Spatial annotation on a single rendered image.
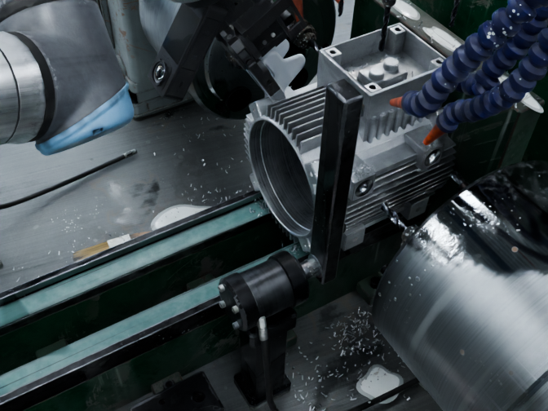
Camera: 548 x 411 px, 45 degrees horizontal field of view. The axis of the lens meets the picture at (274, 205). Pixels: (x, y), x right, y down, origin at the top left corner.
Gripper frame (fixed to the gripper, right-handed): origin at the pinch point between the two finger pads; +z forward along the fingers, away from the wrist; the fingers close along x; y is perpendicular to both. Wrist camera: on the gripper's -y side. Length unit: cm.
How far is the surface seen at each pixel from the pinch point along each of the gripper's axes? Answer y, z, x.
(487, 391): -3.7, -1.2, -41.6
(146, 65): -11.5, 13.9, 37.1
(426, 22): 20.4, 5.5, -2.5
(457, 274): 1.0, -3.7, -33.1
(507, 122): 17.1, 6.1, -19.9
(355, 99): 3.8, -16.1, -20.8
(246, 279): -14.7, -2.9, -19.0
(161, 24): -4.6, -0.5, 23.7
